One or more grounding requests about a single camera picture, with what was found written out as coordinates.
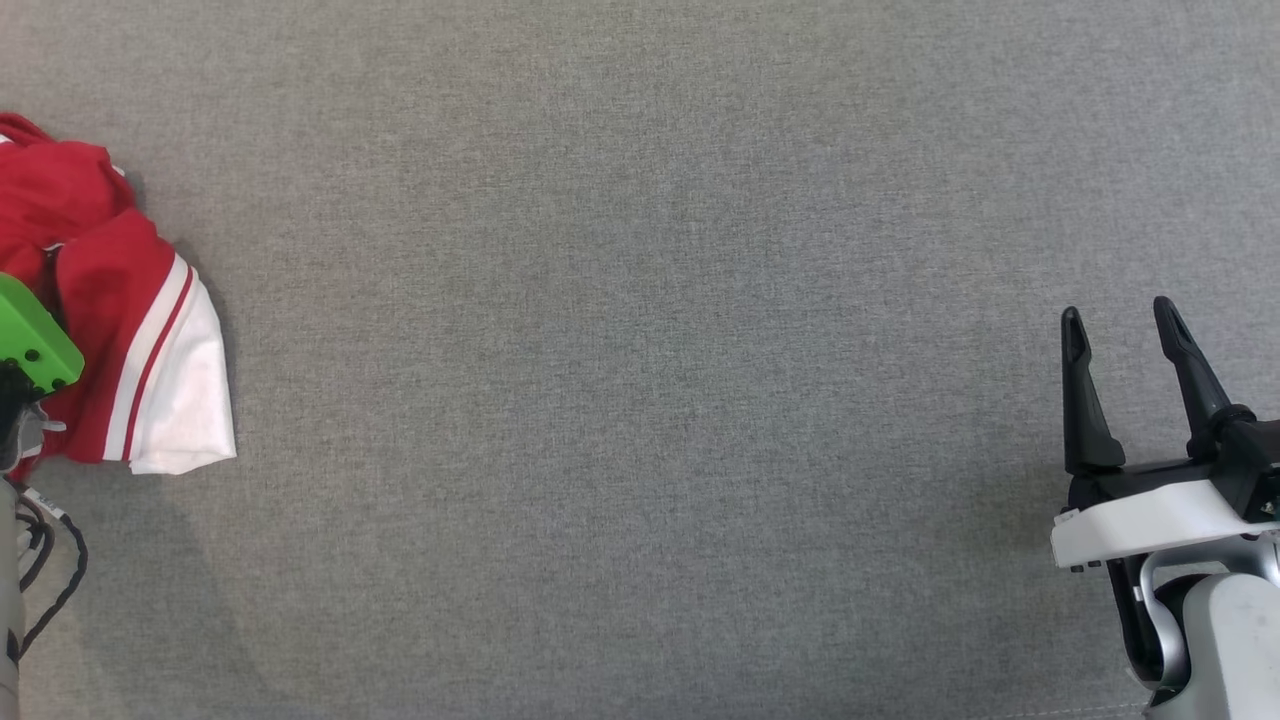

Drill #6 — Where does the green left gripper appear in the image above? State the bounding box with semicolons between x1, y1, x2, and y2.
0;272;86;477

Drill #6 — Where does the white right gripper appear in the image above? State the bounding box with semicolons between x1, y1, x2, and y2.
1050;296;1280;571

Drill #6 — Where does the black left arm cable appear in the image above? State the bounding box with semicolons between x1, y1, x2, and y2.
14;486;90;659

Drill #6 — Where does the red white T-shirt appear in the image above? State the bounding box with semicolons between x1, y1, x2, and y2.
0;113;238;477

